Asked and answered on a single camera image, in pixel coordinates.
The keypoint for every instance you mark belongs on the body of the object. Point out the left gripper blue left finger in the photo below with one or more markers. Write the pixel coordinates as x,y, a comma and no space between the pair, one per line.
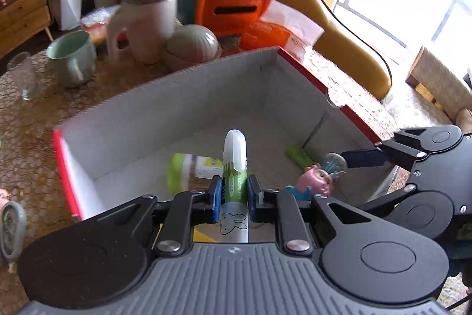
177,218

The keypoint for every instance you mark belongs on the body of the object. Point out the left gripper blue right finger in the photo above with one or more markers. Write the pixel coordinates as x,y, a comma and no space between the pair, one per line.
280,208

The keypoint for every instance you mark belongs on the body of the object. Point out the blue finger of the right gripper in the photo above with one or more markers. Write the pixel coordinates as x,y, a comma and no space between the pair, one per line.
365,158

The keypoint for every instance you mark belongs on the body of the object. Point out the yellow box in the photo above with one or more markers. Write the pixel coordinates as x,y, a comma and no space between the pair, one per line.
199,236

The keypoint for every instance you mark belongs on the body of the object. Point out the white green bunny tube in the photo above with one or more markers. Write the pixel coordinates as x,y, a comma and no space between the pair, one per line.
234,219

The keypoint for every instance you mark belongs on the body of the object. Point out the green lid toothpick jar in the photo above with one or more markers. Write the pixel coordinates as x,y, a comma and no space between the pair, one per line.
191,172

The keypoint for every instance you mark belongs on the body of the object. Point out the pink pig figure toy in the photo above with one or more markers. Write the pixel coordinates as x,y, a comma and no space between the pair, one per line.
319,179

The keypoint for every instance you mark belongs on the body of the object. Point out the pink heart shaped box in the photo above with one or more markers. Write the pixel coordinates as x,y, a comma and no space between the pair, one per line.
4,198

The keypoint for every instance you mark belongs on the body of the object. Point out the red white cardboard box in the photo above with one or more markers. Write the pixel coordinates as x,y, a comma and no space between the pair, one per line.
122,147

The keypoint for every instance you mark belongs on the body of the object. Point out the orange tissue packet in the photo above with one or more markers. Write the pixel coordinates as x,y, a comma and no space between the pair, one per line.
283,26

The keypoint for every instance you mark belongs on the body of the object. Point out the yellow giraffe statue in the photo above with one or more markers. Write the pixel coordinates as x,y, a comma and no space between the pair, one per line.
345,49

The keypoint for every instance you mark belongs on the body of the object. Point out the green ceramic mug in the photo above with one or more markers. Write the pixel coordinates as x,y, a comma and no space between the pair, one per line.
73,58

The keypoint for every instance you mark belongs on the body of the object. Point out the clear drinking glass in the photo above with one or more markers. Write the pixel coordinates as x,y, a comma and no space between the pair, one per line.
22,71

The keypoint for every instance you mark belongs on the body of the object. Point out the wooden media sideboard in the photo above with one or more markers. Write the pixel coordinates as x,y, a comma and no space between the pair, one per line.
21,20

